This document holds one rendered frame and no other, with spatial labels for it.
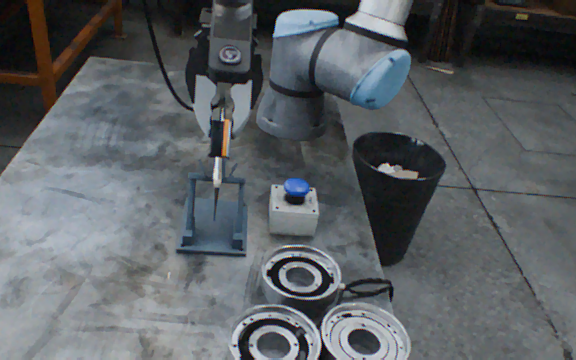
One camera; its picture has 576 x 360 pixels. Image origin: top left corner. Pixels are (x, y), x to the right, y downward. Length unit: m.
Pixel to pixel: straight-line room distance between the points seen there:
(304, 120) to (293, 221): 0.32
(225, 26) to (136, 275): 0.34
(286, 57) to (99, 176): 0.40
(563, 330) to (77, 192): 1.74
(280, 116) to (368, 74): 0.22
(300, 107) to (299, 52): 0.11
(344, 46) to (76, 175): 0.51
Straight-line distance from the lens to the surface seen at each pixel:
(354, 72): 0.94
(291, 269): 0.71
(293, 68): 1.02
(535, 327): 2.09
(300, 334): 0.62
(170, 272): 0.72
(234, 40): 0.60
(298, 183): 0.79
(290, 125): 1.05
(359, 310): 0.67
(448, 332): 1.90
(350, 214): 0.87
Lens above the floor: 1.30
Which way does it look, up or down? 37 degrees down
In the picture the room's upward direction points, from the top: 9 degrees clockwise
